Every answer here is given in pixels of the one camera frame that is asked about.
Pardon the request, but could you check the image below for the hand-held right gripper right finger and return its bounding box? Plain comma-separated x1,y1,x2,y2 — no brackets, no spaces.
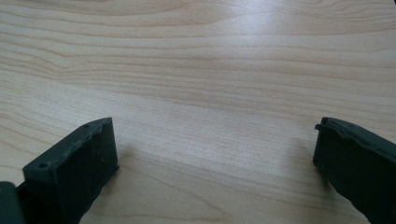
312,117,396,224

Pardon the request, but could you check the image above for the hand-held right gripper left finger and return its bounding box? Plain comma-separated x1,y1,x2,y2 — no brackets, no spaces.
16,117,120,224

